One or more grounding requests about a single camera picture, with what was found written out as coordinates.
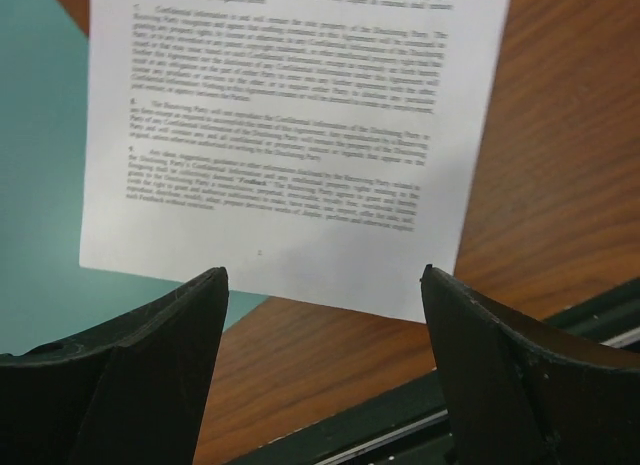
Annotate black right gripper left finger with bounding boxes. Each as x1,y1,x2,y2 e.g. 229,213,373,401
1,267,229,464

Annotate teal file folder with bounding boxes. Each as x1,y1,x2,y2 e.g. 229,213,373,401
0,0,271,356

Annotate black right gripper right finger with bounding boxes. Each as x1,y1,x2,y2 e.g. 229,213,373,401
421,265,639,464

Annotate printed paper sheet bottom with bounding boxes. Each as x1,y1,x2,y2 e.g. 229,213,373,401
79,0,510,322

